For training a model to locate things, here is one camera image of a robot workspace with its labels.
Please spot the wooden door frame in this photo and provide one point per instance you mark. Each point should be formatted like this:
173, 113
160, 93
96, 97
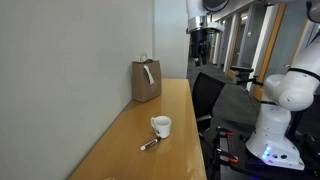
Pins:
269, 50

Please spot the black office chair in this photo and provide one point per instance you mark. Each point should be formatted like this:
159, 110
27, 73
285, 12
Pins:
206, 95

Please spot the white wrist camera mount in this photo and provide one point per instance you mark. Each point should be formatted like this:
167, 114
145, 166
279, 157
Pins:
216, 27

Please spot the white paper tag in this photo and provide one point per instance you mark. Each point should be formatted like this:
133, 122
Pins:
149, 74

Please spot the black and white marker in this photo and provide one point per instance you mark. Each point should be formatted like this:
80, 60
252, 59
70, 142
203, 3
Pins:
150, 144

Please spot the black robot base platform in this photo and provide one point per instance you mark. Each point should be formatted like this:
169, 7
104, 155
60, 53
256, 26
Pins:
240, 170

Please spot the brown paper bag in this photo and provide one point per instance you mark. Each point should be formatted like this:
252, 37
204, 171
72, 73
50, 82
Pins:
146, 83

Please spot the white ceramic mug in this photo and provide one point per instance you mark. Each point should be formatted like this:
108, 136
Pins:
162, 126

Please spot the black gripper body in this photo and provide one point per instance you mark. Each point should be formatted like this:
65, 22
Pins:
199, 38

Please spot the grey chair with armrest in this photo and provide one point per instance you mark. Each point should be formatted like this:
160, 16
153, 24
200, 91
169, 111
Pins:
242, 74

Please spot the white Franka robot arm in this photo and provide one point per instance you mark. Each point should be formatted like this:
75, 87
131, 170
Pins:
276, 133

